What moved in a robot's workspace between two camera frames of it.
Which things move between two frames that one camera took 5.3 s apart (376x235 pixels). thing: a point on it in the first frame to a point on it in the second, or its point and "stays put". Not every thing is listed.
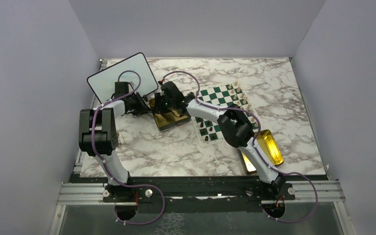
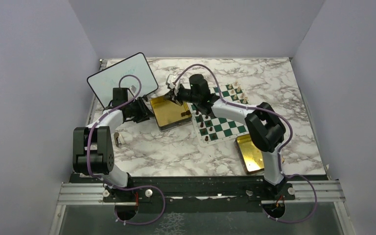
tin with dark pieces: x=164 y=121 stays put
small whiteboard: x=134 y=69 stays put
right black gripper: x=157 y=108 to x=170 y=95
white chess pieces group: x=241 y=99 stays put
